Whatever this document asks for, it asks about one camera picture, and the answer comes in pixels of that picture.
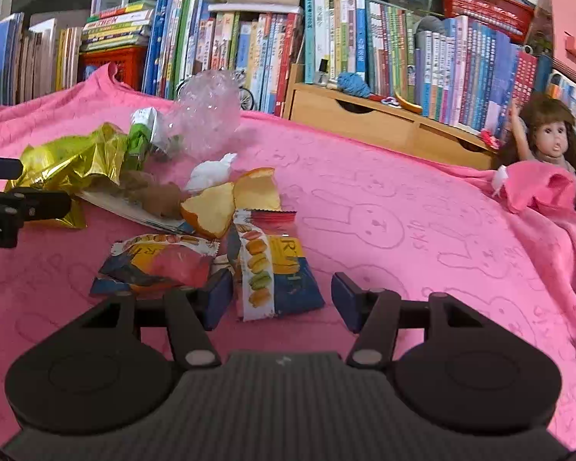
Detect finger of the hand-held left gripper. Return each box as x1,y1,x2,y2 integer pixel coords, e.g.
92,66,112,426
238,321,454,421
0,155,24,179
0,188,73,224

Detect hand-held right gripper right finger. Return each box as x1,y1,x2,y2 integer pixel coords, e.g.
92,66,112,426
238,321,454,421
331,273,488,368

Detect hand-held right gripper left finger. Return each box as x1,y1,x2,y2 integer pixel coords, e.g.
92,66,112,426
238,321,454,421
83,270,234,370

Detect gold foil wrapper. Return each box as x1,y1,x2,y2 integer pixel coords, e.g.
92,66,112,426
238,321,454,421
4,122,130,230

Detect macaron print snack packet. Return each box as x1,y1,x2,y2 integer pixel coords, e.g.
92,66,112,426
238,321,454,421
228,209,326,322
90,233,220,298

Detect white paper booklet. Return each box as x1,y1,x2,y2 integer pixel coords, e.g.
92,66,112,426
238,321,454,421
74,189,195,234

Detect crescent orange peel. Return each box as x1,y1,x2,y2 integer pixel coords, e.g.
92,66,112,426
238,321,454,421
180,181,236,240

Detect green and white wrapper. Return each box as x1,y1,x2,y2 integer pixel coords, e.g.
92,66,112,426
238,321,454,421
125,108,183,171

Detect wide orange peel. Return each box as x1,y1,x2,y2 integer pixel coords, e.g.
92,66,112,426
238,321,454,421
233,167,281,212

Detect white tissue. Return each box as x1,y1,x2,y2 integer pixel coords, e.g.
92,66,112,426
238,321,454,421
185,153,238,193

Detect row of thin books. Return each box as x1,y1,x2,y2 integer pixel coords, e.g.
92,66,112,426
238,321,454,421
0,12,83,106

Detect pink rabbit print blanket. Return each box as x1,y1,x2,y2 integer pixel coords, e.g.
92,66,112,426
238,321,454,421
0,62,576,447

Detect red plastic crate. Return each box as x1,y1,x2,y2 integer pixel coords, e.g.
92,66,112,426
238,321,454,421
79,47,147,91

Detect stack of flat books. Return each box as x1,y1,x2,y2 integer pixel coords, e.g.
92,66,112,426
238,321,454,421
81,0,157,53

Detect wooden drawer organiser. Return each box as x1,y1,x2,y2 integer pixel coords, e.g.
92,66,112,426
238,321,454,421
283,63,502,170

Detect toy bicycle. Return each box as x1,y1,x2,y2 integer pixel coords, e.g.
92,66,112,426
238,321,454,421
175,70,256,112

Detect orange curved dish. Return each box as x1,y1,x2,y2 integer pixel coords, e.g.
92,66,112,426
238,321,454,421
394,93,423,115

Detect blue yarn ball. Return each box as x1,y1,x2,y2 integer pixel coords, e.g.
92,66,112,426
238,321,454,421
336,72,372,98

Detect row of upright books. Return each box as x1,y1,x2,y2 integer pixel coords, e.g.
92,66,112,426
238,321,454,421
141,0,304,116
415,14,554,141
305,0,417,101

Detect brown haired doll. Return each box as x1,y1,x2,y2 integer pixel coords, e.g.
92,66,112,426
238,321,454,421
492,93,576,222

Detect beige flat books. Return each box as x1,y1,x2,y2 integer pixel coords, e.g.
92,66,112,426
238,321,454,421
207,0,303,14

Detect red plastic basket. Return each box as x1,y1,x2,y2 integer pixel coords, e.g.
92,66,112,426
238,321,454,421
442,0,536,44

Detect pink storage box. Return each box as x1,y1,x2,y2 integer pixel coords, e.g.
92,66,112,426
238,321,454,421
528,0,576,87

